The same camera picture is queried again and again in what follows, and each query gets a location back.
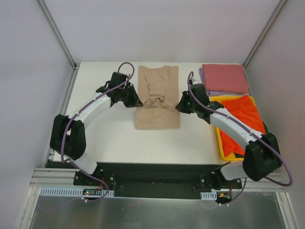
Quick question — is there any beige t shirt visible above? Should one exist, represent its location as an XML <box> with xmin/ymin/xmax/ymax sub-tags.
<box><xmin>135</xmin><ymin>65</ymin><xmax>181</xmax><ymax>130</ymax></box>

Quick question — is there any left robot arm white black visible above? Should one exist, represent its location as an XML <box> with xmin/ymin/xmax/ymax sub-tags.
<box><xmin>50</xmin><ymin>72</ymin><xmax>143</xmax><ymax>186</ymax></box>

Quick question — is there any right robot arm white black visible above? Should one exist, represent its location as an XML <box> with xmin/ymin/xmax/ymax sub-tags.
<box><xmin>175</xmin><ymin>83</ymin><xmax>282</xmax><ymax>188</ymax></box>

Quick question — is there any folded lavender t shirt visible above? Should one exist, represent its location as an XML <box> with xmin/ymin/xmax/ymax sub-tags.
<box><xmin>199</xmin><ymin>67</ymin><xmax>226</xmax><ymax>96</ymax></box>

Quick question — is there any folded pink t shirt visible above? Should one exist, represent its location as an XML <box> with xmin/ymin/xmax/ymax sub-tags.
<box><xmin>203</xmin><ymin>64</ymin><xmax>248</xmax><ymax>94</ymax></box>

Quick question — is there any orange t shirt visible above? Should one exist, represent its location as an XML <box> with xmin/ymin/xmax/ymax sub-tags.
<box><xmin>219</xmin><ymin>95</ymin><xmax>265</xmax><ymax>158</ymax></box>

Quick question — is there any yellow plastic tray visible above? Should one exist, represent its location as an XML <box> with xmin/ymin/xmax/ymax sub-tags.
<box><xmin>210</xmin><ymin>96</ymin><xmax>256</xmax><ymax>161</ymax></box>

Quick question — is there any dark green t shirt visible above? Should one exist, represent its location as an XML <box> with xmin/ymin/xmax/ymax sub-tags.
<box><xmin>263</xmin><ymin>122</ymin><xmax>269</xmax><ymax>135</ymax></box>

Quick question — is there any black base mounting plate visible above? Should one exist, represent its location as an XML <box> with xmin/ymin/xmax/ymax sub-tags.
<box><xmin>73</xmin><ymin>163</ymin><xmax>242</xmax><ymax>199</ymax></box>

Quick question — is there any left aluminium frame post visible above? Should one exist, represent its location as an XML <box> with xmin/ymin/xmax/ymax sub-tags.
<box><xmin>35</xmin><ymin>0</ymin><xmax>81</xmax><ymax>70</ymax></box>

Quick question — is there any aluminium frame post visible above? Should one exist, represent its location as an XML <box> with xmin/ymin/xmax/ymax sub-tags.
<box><xmin>35</xmin><ymin>0</ymin><xmax>81</xmax><ymax>70</ymax></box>
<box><xmin>243</xmin><ymin>0</ymin><xmax>288</xmax><ymax>69</ymax></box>

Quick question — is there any front aluminium rail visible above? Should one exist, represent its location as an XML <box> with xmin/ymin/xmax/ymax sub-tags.
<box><xmin>30</xmin><ymin>168</ymin><xmax>288</xmax><ymax>192</ymax></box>

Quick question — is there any right aluminium frame post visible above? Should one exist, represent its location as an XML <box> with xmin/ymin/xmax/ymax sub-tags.
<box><xmin>243</xmin><ymin>0</ymin><xmax>288</xmax><ymax>69</ymax></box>

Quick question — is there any white slotted cable duct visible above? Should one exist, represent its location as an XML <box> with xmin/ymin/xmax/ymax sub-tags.
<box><xmin>39</xmin><ymin>187</ymin><xmax>219</xmax><ymax>200</ymax></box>

